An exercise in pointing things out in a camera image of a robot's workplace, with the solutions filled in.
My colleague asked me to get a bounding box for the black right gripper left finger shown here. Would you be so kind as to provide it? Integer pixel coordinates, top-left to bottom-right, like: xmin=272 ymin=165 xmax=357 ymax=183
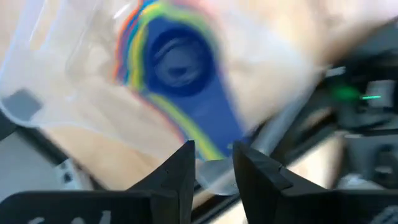
xmin=0 ymin=139 xmax=196 ymax=224

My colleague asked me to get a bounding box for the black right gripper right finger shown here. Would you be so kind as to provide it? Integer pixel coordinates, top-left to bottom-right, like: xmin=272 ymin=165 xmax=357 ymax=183
xmin=232 ymin=141 xmax=398 ymax=224

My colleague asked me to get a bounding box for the purple measuring cup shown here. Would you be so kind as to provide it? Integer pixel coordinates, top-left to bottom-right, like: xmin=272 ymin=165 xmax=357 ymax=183
xmin=142 ymin=17 xmax=246 ymax=156

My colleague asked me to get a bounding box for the clear plastic bag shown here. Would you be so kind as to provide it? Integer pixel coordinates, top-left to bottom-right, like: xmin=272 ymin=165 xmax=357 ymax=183
xmin=0 ymin=0 xmax=327 ymax=197

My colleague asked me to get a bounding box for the white plastic bracket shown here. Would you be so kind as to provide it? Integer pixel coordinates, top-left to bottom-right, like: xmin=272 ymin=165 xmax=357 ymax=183
xmin=55 ymin=157 xmax=94 ymax=191

